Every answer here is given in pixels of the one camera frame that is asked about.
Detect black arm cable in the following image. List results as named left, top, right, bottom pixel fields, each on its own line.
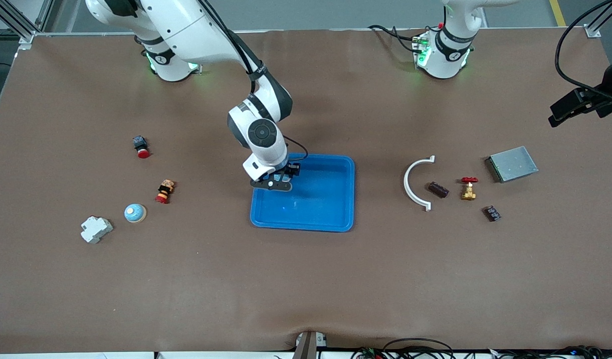
left=199, top=0, right=308, bottom=163
left=555, top=0, right=612, bottom=105

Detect brass valve red handle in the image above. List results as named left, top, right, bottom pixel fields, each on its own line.
left=460, top=177, right=479, bottom=201

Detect black base cable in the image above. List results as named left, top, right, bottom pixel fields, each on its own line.
left=368, top=24, right=418, bottom=50

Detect black cable bundle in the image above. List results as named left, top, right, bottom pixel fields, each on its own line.
left=350, top=338, right=612, bottom=359

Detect grey metal box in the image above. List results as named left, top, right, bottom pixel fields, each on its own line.
left=484, top=146, right=539, bottom=183

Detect white circuit breaker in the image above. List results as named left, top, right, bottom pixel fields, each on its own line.
left=80, top=215, right=114, bottom=244

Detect yellow-banded red emergency stop button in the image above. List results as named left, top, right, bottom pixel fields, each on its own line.
left=155, top=179, right=177, bottom=205

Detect aluminium frame strut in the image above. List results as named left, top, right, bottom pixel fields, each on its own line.
left=0, top=0, right=54, bottom=45
left=585, top=0, right=612, bottom=38

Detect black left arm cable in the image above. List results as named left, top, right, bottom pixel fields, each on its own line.
left=555, top=0, right=612, bottom=105

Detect dark brown post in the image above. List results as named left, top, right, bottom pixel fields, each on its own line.
left=292, top=331, right=318, bottom=359

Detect white curved pipe clamp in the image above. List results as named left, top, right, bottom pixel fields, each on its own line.
left=403, top=155, right=436, bottom=212

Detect blue plastic tray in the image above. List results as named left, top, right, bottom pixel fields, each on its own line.
left=250, top=152, right=355, bottom=233

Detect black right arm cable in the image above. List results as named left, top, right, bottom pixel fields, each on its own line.
left=199, top=0, right=308, bottom=163

